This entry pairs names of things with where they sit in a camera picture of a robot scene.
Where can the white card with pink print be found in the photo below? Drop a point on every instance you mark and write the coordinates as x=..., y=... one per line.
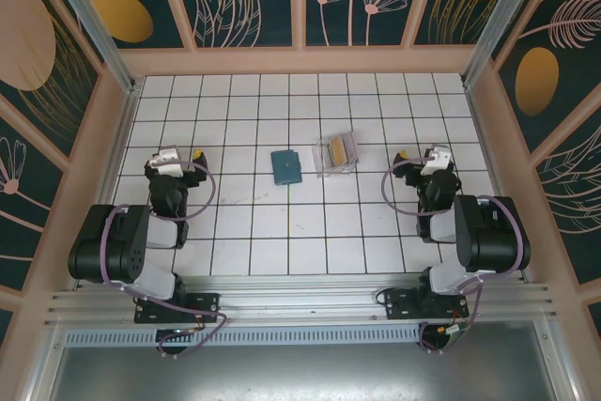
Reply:
x=351, y=147

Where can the yellow card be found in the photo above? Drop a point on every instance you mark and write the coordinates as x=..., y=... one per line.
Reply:
x=337, y=151

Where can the clear acrylic card box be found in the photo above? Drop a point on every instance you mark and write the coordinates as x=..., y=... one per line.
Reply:
x=335, y=159

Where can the teal leather card holder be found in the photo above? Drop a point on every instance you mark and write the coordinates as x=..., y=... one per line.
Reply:
x=286, y=167

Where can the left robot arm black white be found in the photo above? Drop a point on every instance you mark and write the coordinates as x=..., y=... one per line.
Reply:
x=117, y=241

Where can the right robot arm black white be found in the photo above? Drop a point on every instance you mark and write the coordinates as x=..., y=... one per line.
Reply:
x=488, y=232

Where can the grey metal sheet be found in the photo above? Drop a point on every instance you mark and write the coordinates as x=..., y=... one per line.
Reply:
x=300, y=373

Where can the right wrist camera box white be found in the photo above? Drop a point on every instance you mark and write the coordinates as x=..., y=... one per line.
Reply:
x=434, y=161

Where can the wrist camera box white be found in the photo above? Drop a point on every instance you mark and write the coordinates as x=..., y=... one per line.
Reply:
x=166, y=162
x=434, y=161

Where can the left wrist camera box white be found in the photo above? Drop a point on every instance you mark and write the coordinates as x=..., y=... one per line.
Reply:
x=166, y=162

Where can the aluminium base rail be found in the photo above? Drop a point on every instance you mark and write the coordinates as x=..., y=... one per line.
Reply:
x=300, y=297

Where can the aluminium frame post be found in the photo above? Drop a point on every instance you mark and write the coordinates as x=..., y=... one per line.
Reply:
x=507, y=6
x=89, y=20

